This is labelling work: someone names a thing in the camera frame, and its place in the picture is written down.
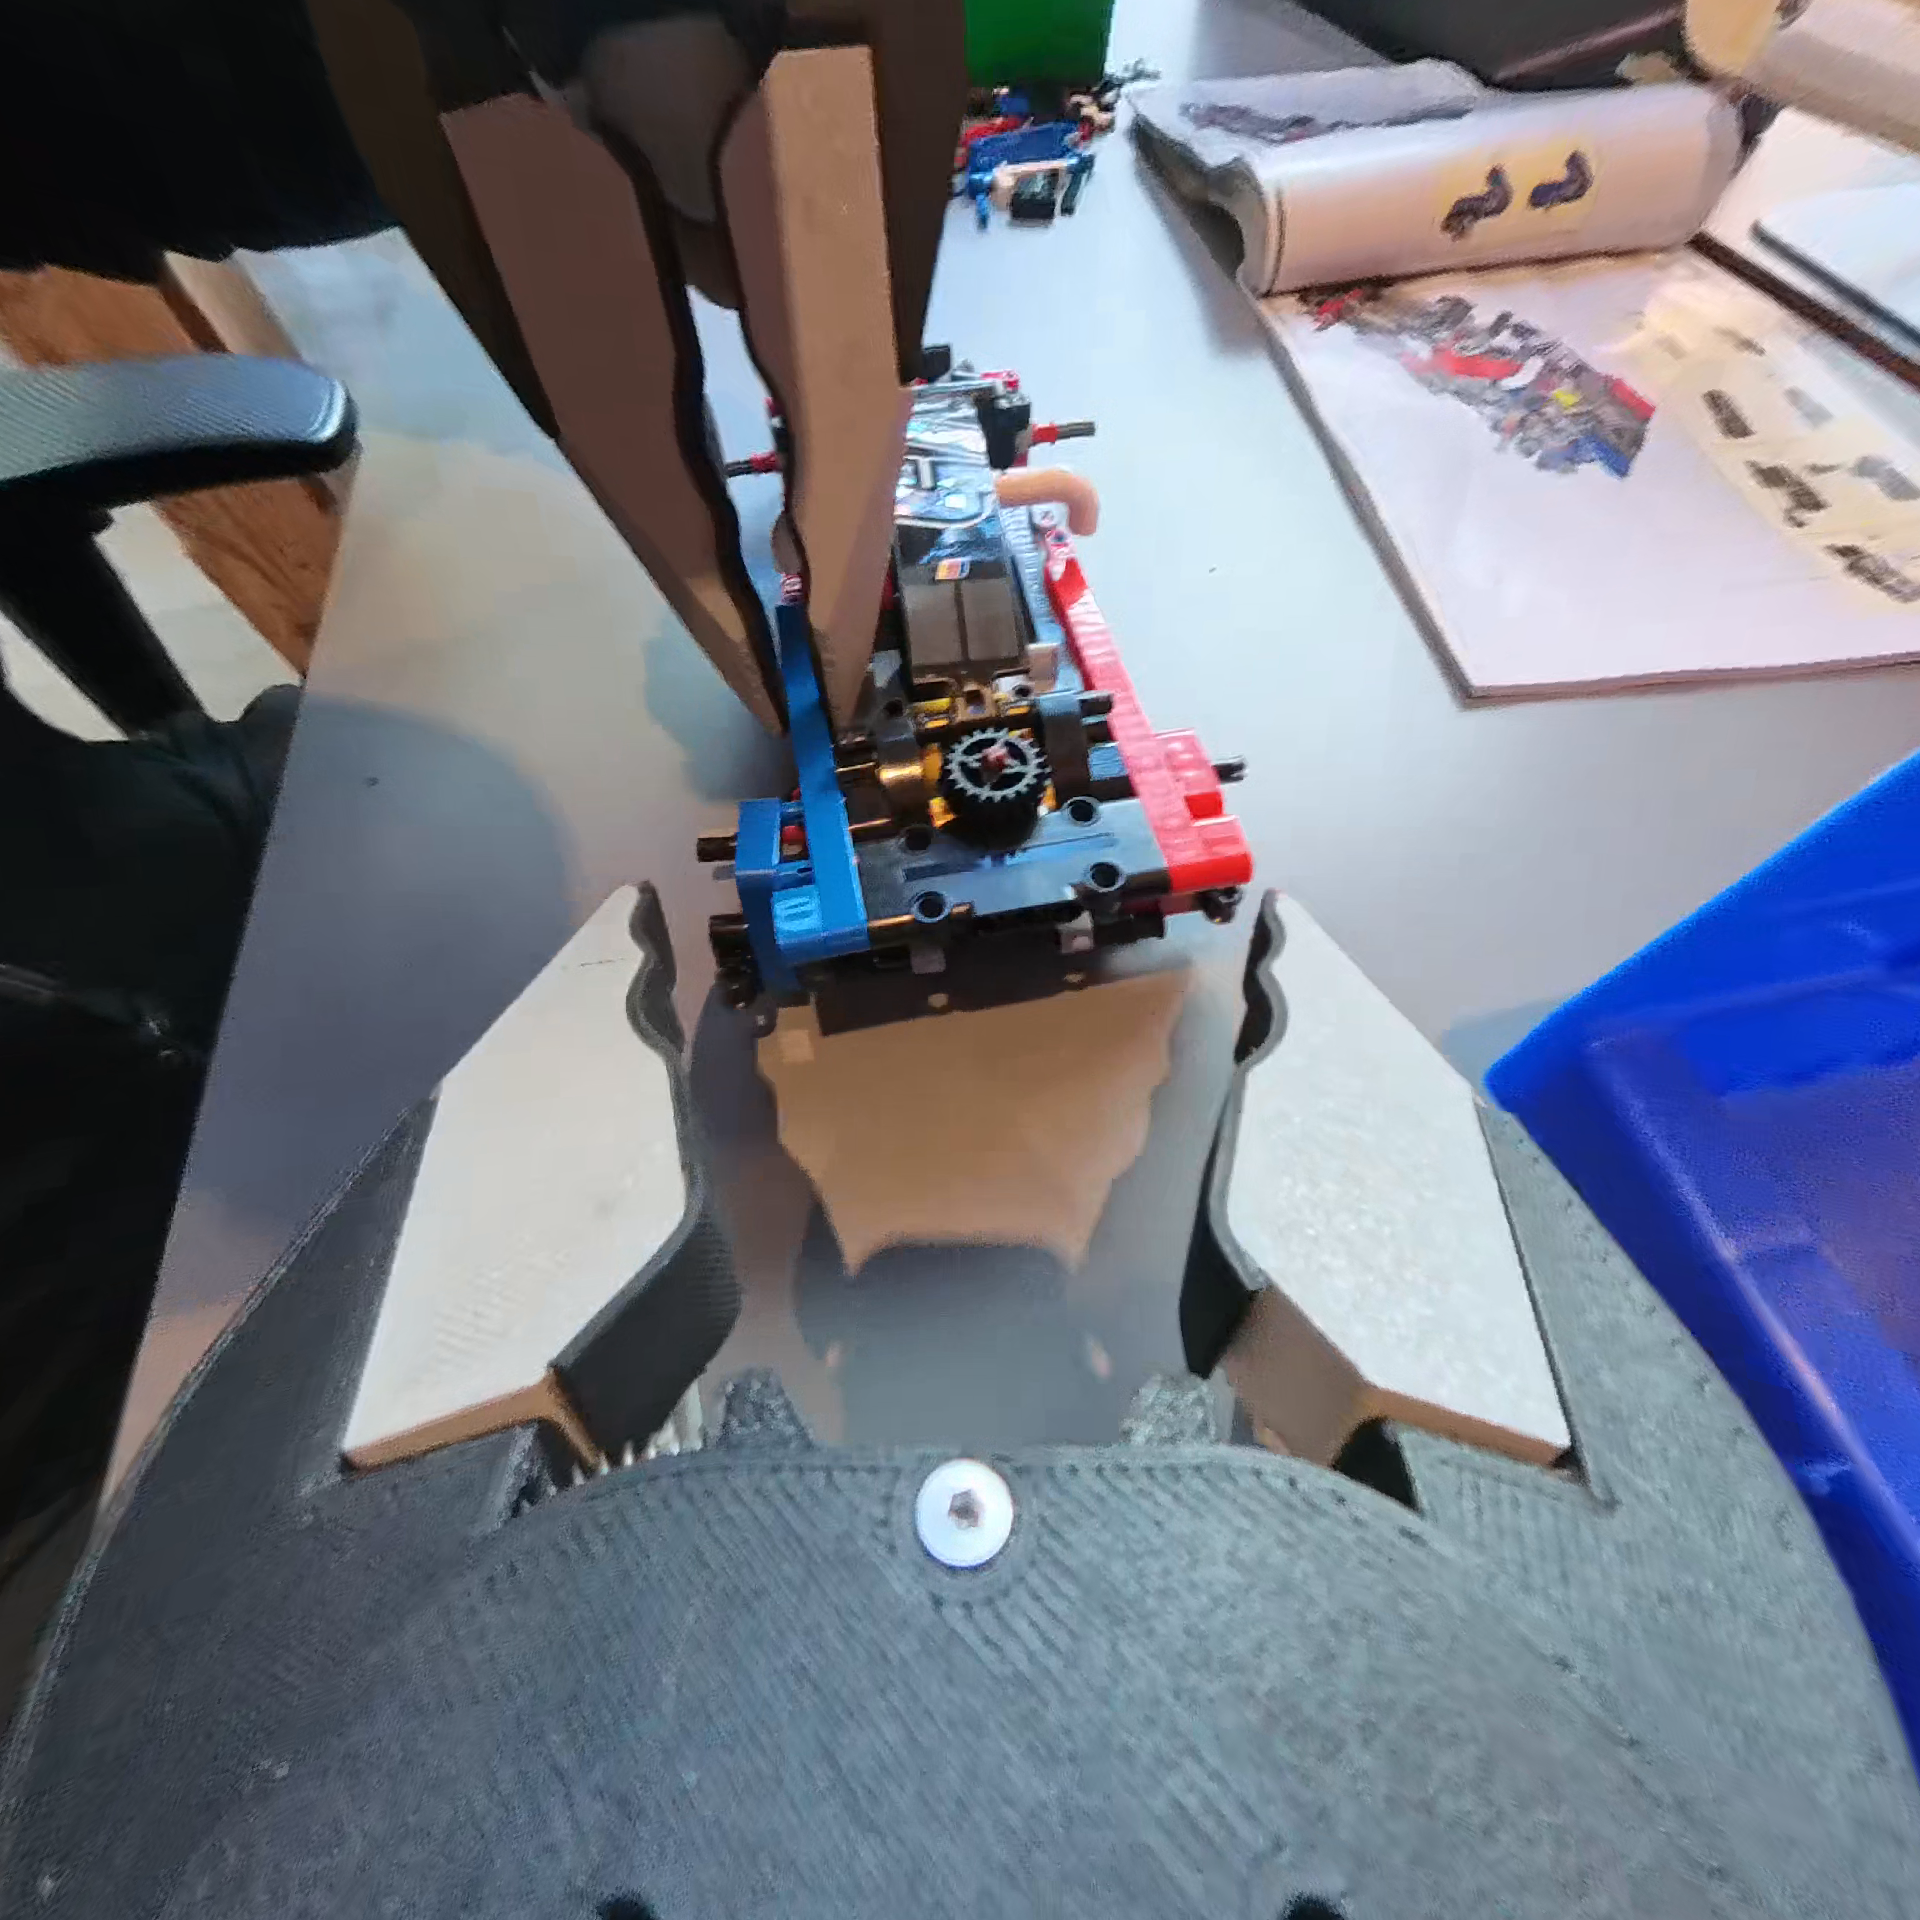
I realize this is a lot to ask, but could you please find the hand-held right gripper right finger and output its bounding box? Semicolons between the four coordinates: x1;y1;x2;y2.
1178;888;1578;1472

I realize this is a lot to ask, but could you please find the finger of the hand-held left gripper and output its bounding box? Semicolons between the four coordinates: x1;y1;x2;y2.
439;95;794;737
717;42;916;712

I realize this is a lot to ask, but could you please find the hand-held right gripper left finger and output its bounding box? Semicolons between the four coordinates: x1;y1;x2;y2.
339;882;746;1472

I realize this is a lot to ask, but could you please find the blue plastic bin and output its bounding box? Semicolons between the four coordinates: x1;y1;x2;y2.
1485;756;1920;1697

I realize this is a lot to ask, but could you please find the toy brick car chassis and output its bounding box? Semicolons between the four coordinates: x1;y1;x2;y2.
695;348;1255;1041

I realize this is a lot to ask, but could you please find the pile of loose bricks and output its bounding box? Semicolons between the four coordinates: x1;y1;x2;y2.
959;60;1157;227

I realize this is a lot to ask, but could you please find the green plastic bin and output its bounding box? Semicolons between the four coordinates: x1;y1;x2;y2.
964;0;1115;84

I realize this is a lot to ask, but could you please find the black office chair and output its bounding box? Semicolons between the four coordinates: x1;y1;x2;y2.
0;355;362;746

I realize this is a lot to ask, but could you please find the toy building instruction booklet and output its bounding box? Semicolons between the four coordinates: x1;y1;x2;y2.
1124;60;1920;706

